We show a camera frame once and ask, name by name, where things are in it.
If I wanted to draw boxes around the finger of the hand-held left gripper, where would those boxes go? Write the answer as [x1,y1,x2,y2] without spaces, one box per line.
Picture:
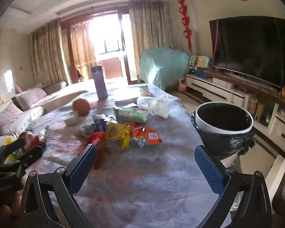
[5,145,44,170]

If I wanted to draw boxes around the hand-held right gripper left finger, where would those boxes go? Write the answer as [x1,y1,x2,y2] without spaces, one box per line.
[20,144,98,228]

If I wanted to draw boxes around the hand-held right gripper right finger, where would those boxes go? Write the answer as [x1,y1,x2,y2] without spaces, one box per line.
[194,144,272,228]

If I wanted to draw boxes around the colourful wrapper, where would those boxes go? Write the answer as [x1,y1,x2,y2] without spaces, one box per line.
[5,126,49,159]

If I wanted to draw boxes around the red carton box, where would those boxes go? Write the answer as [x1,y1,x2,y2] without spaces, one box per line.
[77,132,107,169]

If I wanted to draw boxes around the white bin with black liner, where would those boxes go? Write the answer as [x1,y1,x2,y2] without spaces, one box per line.
[190,102,256,157]

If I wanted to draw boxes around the pink striped pillow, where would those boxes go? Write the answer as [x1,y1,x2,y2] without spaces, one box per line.
[0,102,23,136]
[13,87,48,111]

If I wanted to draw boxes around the yellow snack packet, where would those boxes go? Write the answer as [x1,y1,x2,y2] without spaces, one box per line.
[106,122,133,150]

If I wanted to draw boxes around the dark blue snack wrapper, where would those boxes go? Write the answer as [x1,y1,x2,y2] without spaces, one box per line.
[93,114,119,131]

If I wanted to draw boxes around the orange fruit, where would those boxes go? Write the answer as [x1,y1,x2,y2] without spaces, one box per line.
[72,98,90,116]

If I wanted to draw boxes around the light sofa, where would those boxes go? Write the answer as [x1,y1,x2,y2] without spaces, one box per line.
[0,81,91,152]

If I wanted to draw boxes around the orange snack packet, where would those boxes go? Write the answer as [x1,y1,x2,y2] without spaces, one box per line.
[132,126,163,145]

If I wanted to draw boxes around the green tissue pack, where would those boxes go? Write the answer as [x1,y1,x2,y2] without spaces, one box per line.
[113,106,149,123]

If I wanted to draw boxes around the yellow model building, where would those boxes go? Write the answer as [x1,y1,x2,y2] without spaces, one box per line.
[255,101,264,121]

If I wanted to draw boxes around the yellow lidded jars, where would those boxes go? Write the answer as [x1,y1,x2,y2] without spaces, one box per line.
[249,97,258,114]

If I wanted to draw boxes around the white television cabinet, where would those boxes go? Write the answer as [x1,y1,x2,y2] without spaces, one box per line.
[185,72,285,152]

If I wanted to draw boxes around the white plastic bag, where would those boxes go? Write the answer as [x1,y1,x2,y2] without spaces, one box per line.
[136,95,169,119]

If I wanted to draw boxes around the stack of books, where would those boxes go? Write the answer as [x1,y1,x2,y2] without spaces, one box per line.
[114,85,155,107]

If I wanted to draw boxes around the purple water bottle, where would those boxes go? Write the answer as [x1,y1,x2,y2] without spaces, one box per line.
[91,65,108,100]

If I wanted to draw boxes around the pink kettlebell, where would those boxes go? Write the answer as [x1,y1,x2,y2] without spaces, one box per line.
[177,78,188,92]

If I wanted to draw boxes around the beige patterned curtain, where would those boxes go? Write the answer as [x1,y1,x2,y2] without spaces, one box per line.
[30,19,70,85]
[70,21,97,79]
[128,0,173,81]

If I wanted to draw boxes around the pile of colourful toys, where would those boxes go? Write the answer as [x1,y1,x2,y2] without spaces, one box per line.
[189,55,213,79]

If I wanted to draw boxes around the teal covered furniture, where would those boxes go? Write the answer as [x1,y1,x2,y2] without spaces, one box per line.
[139,47,192,89]

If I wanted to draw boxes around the black television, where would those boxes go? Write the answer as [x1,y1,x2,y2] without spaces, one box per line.
[209,16,285,89]

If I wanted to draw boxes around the red hanging decoration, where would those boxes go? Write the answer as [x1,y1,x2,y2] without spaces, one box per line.
[177,0,193,53]

